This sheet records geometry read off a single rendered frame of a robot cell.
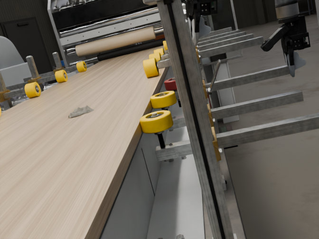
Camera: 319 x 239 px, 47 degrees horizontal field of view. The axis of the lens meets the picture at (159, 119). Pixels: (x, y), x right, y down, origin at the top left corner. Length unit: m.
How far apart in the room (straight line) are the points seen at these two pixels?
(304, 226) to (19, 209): 1.61
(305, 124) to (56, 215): 0.62
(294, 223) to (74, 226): 1.65
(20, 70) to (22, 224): 5.20
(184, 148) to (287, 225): 1.21
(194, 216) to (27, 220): 0.54
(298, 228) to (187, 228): 1.12
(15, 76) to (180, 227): 4.89
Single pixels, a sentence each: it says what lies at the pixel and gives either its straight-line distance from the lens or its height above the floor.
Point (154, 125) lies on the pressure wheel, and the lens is 0.89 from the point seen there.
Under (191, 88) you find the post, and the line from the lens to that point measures 0.58.
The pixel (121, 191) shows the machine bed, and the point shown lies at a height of 0.79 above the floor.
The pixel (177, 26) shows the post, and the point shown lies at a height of 1.11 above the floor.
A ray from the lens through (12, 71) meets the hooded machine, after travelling 5.66.
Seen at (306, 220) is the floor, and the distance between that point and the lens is 2.07.
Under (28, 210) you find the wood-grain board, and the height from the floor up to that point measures 0.90.
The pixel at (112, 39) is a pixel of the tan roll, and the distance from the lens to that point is 3.73.
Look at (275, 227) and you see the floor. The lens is 2.04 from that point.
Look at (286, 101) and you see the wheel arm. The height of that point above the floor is 0.80.
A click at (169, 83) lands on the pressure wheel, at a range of 1.37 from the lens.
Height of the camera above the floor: 1.12
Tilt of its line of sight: 14 degrees down
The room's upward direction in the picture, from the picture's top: 14 degrees counter-clockwise
